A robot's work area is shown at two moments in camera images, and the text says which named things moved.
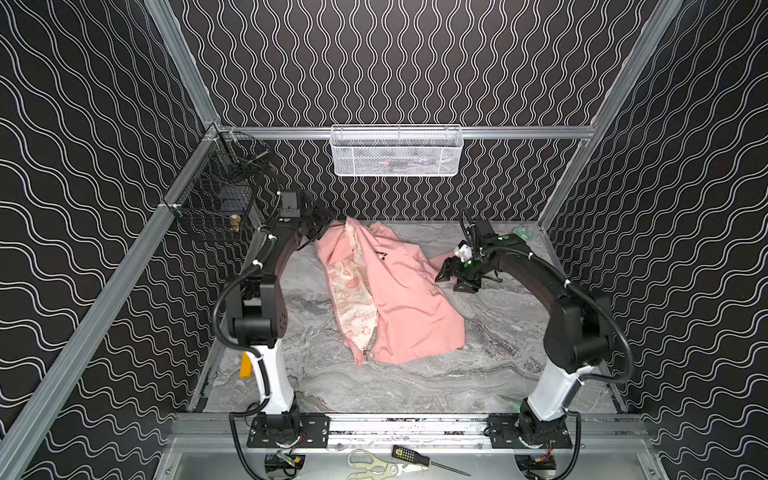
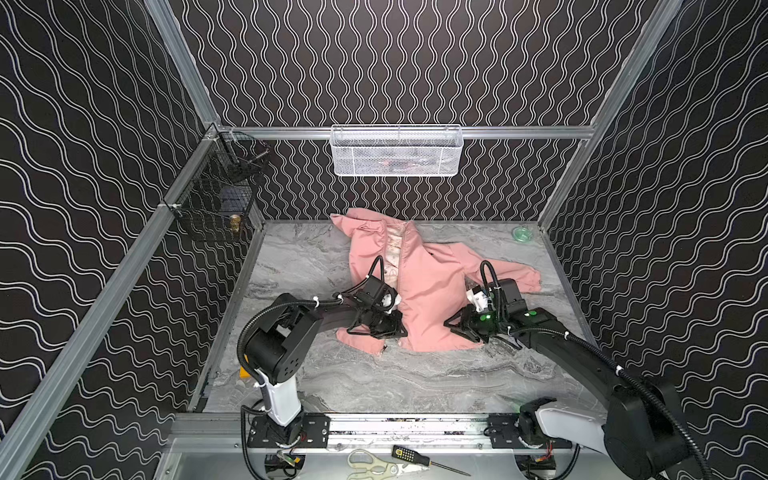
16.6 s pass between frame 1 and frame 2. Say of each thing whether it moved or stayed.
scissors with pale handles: stayed
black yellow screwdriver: stayed
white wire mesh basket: stayed
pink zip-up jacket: moved
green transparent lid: stayed
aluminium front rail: stayed
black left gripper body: moved
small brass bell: stayed
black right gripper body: moved
